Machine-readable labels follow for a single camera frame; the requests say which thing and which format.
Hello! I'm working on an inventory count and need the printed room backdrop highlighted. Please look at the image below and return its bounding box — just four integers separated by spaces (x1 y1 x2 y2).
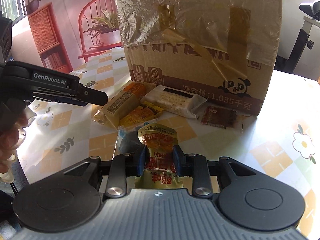
11 0 126 73

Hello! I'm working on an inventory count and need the orange bread packet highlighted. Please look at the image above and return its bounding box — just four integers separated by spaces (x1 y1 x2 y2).
93 81 148 129

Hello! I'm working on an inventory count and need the black exercise bike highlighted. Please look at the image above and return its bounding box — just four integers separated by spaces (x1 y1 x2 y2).
274 0 319 74

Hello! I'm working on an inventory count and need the red small snack packet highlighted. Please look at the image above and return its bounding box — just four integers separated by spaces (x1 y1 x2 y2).
196 105 244 133

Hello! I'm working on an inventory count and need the dark prune packet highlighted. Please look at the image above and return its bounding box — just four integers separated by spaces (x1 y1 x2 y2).
117 123 144 154

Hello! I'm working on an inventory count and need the cardboard box with plastic liner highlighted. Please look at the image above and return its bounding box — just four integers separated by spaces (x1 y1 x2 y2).
115 0 283 115

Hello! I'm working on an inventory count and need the white cracker packet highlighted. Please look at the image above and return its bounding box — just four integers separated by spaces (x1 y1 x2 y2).
141 85 207 119

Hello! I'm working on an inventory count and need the checkered floral tablecloth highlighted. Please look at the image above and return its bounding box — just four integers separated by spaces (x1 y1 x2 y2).
17 45 320 238

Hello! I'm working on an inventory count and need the yellow snack pouch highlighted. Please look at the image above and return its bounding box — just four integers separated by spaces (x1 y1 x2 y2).
135 124 183 189

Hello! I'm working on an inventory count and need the yellow candy packet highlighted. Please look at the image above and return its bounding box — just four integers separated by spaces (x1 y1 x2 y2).
119 101 163 127

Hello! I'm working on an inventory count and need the person's left hand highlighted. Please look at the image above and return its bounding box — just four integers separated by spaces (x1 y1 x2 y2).
1 98 36 183

